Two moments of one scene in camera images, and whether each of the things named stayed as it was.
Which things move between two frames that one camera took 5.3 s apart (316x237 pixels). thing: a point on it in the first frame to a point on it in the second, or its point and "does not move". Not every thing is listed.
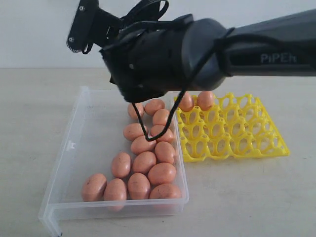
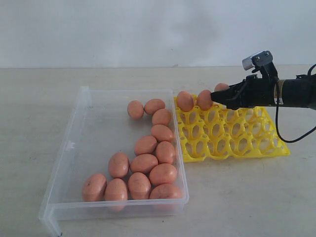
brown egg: [132, 131] to [221, 86]
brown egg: [162, 173] does not move
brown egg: [153, 105] does not move
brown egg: [205, 99] does not move
